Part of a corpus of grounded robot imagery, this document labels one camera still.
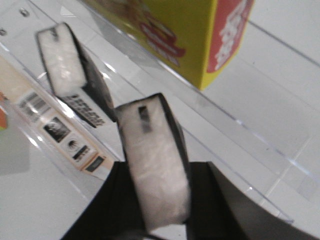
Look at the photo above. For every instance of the right gripper white padded left finger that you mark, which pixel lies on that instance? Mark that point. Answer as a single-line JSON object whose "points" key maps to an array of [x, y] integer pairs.
{"points": [[73, 76]]}

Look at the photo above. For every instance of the yellow nabati wafer box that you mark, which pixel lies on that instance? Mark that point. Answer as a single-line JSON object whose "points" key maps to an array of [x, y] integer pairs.
{"points": [[195, 38]]}

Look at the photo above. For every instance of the right gripper white padded right finger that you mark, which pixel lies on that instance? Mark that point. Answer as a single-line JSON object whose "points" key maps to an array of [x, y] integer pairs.
{"points": [[154, 148]]}

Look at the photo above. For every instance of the beige barcode box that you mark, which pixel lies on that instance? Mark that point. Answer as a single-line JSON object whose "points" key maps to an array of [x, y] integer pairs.
{"points": [[79, 148]]}

